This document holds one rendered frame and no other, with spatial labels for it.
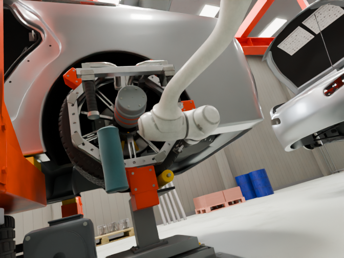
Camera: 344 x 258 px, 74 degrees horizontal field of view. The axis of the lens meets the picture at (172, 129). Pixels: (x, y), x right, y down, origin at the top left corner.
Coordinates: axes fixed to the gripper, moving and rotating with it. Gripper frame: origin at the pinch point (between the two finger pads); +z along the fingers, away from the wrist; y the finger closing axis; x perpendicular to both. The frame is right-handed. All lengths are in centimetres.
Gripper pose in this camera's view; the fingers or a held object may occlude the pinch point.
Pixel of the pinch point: (177, 149)
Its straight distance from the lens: 116.3
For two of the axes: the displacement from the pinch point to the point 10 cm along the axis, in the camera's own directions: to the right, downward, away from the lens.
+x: -8.3, -5.6, -0.1
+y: 4.9, -7.4, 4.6
